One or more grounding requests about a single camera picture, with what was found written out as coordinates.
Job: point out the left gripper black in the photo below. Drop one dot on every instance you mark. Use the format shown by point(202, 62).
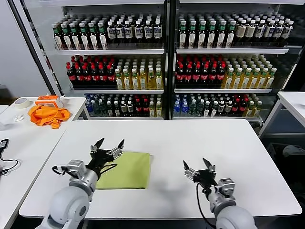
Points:
point(98, 159)

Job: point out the grey cloth bundle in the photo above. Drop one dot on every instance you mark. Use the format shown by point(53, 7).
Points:
point(293, 150)

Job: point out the white side table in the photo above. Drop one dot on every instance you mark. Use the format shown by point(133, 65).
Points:
point(28, 143)
point(293, 100)

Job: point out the white-cap blue-label bottle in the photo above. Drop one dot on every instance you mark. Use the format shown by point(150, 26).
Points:
point(157, 32)
point(128, 32)
point(120, 32)
point(148, 32)
point(138, 32)
point(111, 32)

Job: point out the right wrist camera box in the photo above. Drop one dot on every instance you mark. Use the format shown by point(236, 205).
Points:
point(226, 187)

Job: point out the dark storage bin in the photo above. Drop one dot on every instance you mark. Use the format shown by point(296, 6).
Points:
point(274, 149)

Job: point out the yellow-green t-shirt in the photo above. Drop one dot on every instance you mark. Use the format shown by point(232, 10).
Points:
point(133, 169)

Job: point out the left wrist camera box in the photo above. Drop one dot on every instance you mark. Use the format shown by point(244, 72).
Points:
point(75, 168)

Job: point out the small white-cap dark bottle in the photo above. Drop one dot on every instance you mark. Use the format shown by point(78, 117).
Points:
point(123, 109)
point(116, 110)
point(214, 110)
point(228, 108)
point(130, 109)
point(109, 110)
point(221, 108)
point(207, 110)

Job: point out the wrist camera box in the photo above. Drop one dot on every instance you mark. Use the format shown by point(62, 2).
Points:
point(226, 187)
point(75, 168)

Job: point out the white-cap dark drink bottle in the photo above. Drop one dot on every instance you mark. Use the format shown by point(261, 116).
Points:
point(286, 31)
point(250, 31)
point(268, 31)
point(277, 31)
point(259, 31)
point(241, 31)

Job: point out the blue water bottle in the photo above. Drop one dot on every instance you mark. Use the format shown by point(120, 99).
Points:
point(89, 107)
point(177, 108)
point(185, 108)

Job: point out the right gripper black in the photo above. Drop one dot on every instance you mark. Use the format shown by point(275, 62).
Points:
point(206, 177)

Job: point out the beige masking tape roll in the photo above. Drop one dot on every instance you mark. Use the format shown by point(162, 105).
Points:
point(23, 106)

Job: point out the crumpled orange cloth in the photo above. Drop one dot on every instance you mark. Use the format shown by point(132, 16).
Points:
point(48, 117)

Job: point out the orange and white box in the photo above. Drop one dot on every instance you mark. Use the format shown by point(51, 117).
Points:
point(48, 100)

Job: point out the red-cap cola bottle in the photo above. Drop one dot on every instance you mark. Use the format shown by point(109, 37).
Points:
point(179, 76)
point(79, 76)
point(111, 76)
point(236, 106)
point(212, 76)
point(95, 76)
point(243, 106)
point(103, 76)
point(87, 76)
point(71, 75)
point(204, 76)
point(139, 107)
point(188, 76)
point(196, 76)
point(220, 76)
point(146, 107)

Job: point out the green-cap dark tea bottle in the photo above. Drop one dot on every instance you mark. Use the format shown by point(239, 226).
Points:
point(221, 36)
point(202, 36)
point(230, 36)
point(67, 38)
point(103, 38)
point(84, 38)
point(211, 36)
point(94, 38)
point(192, 36)
point(58, 38)
point(182, 36)
point(75, 38)

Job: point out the yellow tea bottle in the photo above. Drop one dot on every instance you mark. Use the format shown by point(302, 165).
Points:
point(151, 81)
point(228, 80)
point(246, 80)
point(135, 81)
point(127, 81)
point(262, 80)
point(271, 80)
point(257, 110)
point(254, 80)
point(159, 110)
point(250, 110)
point(159, 81)
point(119, 81)
point(143, 81)
point(237, 80)
point(152, 110)

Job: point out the dark green bottle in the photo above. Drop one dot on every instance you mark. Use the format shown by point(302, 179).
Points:
point(193, 108)
point(201, 108)
point(97, 108)

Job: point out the small white crumpled object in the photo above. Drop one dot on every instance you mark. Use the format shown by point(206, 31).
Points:
point(19, 117)

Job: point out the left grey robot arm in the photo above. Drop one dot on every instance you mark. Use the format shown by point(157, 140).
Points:
point(69, 205)

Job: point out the drinks shelf unit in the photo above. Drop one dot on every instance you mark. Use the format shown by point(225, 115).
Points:
point(226, 50)
point(107, 52)

